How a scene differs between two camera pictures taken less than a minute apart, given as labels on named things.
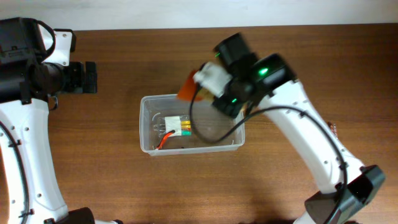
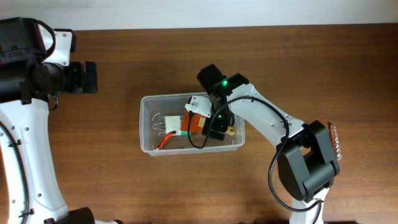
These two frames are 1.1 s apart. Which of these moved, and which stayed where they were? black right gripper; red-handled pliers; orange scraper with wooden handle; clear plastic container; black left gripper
Moved: orange scraper with wooden handle; black right gripper
Stayed: red-handled pliers; black left gripper; clear plastic container
